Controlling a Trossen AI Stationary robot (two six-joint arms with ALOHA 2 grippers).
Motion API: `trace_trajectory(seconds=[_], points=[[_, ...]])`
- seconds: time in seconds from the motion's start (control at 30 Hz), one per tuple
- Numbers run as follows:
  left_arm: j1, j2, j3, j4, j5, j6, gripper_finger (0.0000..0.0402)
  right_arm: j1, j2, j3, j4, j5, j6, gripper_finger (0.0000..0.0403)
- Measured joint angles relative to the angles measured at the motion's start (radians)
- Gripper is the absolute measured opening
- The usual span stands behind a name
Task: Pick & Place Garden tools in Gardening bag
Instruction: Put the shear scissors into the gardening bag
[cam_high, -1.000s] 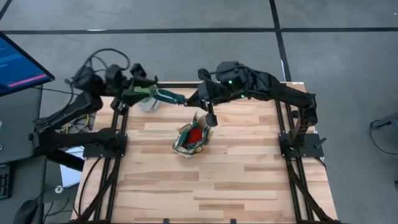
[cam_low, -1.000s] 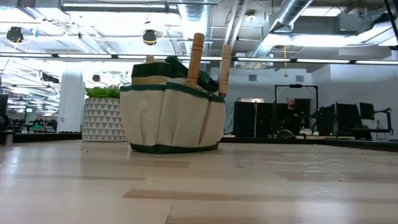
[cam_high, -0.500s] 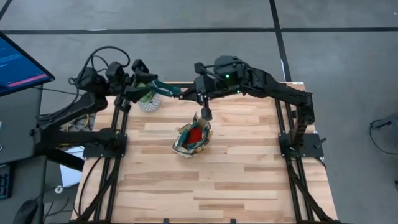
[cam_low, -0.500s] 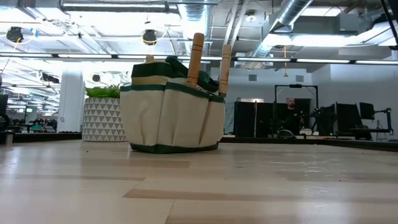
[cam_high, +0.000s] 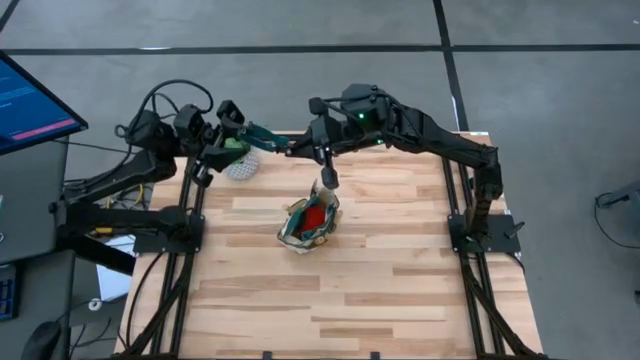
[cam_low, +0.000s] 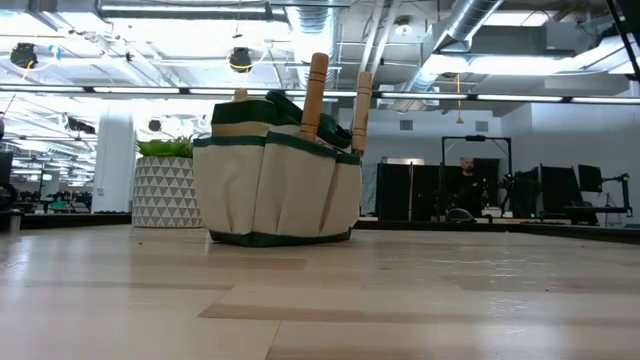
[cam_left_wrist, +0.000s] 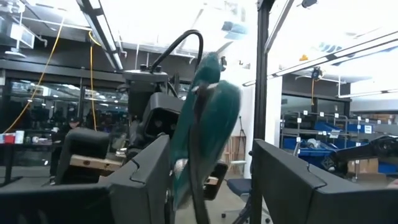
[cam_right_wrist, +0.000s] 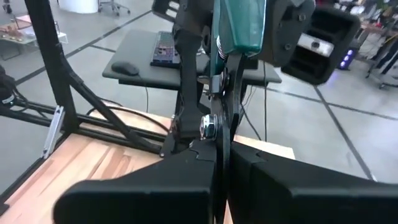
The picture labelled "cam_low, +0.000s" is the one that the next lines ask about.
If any cream green canvas gardening bag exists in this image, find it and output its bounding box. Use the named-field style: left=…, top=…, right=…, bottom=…
left=192, top=89, right=364, bottom=249

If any wooden handled garden trowel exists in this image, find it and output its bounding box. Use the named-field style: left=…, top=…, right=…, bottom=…
left=298, top=51, right=330, bottom=143
left=350, top=70, right=374, bottom=155

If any monitor on arm mount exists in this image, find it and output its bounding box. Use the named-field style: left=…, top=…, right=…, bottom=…
left=577, top=163, right=632, bottom=217

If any black cabinet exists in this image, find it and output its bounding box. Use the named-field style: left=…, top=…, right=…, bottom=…
left=374, top=157, right=444, bottom=222

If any black round ceiling device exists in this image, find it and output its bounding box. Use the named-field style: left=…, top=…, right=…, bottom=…
left=9, top=42, right=40, bottom=70
left=228, top=47, right=254, bottom=75

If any person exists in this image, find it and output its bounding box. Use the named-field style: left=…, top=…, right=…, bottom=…
left=452, top=156, right=489, bottom=219

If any succulent in triangle-pattern pot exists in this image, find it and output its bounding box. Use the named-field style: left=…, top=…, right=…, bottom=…
left=132, top=135, right=204, bottom=230

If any black office monitor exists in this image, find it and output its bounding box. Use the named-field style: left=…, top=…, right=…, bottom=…
left=510, top=167, right=541, bottom=220
left=539, top=164, right=585, bottom=221

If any white pillar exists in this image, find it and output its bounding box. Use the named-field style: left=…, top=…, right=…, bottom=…
left=92, top=109, right=139, bottom=214

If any long ceiling light strip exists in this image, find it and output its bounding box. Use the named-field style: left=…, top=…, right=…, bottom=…
left=0, top=84, right=640, bottom=105

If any yellow hanging cord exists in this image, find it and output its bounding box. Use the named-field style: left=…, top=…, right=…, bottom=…
left=453, top=73, right=465, bottom=126

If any ribbed ceiling duct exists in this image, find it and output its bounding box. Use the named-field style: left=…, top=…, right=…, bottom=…
left=287, top=0, right=341, bottom=89

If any black gantry frame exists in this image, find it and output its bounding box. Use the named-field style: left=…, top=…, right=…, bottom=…
left=439, top=134, right=514, bottom=221

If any silver ceiling duct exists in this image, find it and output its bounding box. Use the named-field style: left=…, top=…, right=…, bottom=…
left=432, top=0, right=506, bottom=54

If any thin black cable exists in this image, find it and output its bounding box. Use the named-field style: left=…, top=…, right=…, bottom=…
left=606, top=0, right=640, bottom=81

